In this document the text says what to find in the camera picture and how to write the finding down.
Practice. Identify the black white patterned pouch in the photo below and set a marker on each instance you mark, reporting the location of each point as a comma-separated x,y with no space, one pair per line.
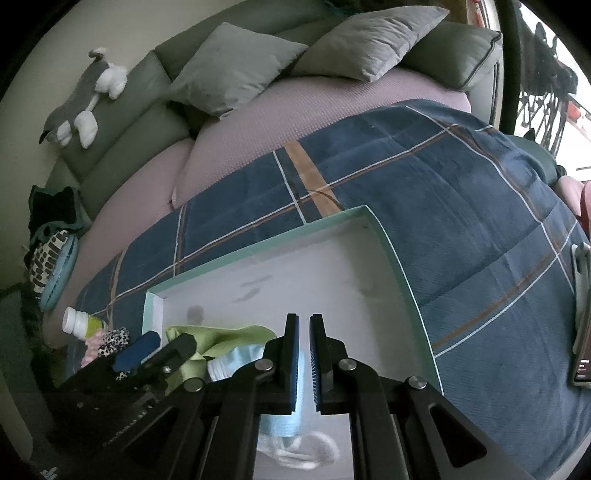
48,258

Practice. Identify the grey white plush toy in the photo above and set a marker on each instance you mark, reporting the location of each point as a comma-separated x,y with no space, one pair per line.
85,87

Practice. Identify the dark green cloth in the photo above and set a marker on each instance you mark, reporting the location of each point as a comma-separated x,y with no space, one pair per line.
51,205

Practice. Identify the smartphone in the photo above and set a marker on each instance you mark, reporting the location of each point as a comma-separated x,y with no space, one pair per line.
582,300

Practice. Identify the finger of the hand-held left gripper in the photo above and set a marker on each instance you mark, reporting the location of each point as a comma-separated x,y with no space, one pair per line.
178,350
136,351

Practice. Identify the leopard print scrunchie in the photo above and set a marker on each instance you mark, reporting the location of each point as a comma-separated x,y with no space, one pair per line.
113,339

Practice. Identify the white box with green edge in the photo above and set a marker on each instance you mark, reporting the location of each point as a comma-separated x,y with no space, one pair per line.
300,272

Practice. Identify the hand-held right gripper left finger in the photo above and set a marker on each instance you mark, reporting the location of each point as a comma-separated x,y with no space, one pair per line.
291,369

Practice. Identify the white bottle with green label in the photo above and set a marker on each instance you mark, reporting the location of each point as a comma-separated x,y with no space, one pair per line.
76,321

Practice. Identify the grey-green pillow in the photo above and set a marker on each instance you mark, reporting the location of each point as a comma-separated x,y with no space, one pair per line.
369,41
231,64

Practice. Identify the pink cushion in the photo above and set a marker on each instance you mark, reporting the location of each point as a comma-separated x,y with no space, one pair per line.
575,196

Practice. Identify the black door frame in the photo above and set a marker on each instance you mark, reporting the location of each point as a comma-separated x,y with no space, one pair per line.
508,69

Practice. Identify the black metal rack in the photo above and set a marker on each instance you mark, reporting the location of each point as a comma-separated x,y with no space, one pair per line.
549,83

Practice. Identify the blue plaid blanket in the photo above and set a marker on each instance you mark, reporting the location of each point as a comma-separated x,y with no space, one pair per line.
438,194

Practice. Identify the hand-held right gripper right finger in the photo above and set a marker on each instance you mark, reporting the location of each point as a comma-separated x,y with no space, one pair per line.
316,369

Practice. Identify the green sofa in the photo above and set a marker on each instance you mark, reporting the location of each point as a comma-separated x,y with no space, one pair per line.
138,101

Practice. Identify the pink sofa mat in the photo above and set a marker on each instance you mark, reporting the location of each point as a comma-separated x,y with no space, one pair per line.
258,120

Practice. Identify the light blue cloth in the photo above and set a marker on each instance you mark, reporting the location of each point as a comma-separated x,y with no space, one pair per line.
240,360

